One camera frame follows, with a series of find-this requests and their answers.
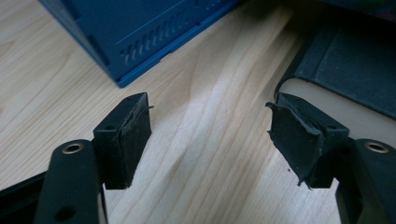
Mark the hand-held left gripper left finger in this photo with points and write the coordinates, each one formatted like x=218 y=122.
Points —
x=124 y=146

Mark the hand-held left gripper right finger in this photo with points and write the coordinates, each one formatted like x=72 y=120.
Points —
x=302 y=143

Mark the thick black hardcover book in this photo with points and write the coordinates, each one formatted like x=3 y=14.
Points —
x=358 y=62

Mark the blue plastic file rack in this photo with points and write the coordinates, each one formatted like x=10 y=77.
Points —
x=124 y=25

